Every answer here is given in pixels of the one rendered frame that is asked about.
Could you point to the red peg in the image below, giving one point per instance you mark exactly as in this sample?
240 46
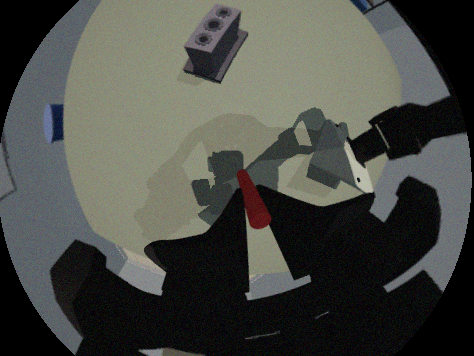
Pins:
257 213

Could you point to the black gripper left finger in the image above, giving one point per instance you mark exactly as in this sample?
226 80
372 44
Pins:
222 247

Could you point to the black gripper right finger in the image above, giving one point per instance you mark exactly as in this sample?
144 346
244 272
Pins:
302 229

